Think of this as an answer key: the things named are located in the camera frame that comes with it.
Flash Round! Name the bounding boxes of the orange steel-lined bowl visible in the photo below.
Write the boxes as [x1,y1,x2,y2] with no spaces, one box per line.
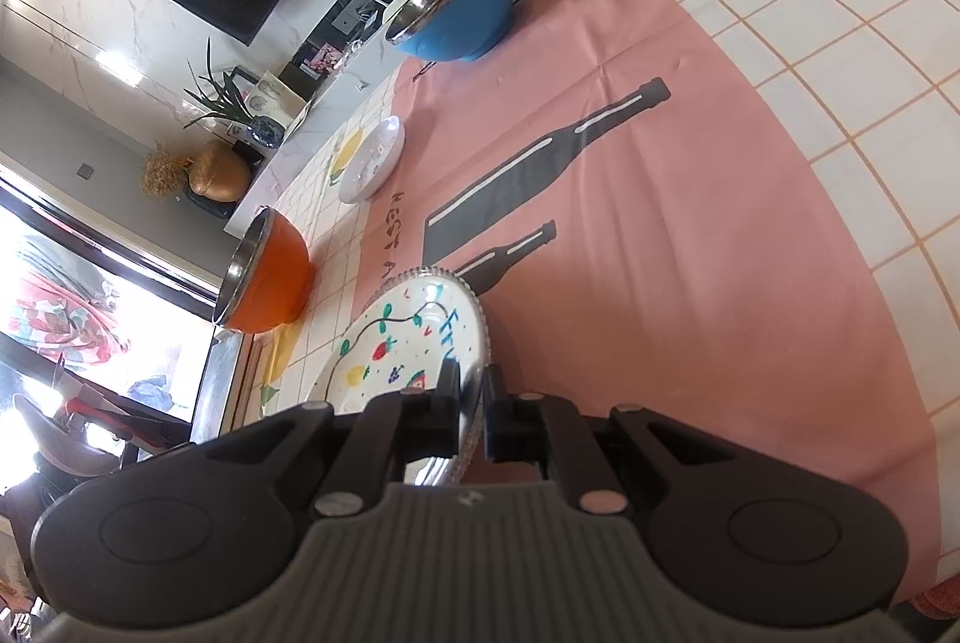
[213,205,316,334]

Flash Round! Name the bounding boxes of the golden round vase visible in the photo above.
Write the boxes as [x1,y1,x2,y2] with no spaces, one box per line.
[189,140,252,204]

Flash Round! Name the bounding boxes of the green potted plant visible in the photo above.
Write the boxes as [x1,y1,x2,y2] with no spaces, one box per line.
[185,41,254,127]

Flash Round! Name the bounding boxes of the pink and checked tablecloth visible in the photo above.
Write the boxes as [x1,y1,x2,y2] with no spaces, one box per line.
[256,0,958,594]

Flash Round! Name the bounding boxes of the blue steel-lined bowl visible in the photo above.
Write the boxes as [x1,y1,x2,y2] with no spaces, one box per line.
[386,0,514,62]

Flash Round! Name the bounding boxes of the white painted fruit plate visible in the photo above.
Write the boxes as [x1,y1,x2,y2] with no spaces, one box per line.
[309,267,491,485]

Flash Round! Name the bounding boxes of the small white dish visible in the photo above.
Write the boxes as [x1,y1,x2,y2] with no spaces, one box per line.
[338,116,405,205]

